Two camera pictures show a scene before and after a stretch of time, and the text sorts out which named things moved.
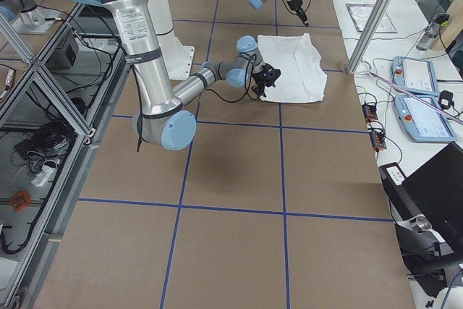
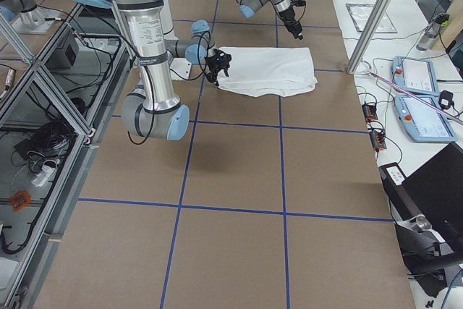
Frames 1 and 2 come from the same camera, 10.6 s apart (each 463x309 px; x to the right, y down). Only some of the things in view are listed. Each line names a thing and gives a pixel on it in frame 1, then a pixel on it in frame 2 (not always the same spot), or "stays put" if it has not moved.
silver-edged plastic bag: x=360 y=14 stays put
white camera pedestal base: x=177 y=58 stays put
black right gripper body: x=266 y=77 -> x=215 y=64
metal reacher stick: x=417 y=98 stays put
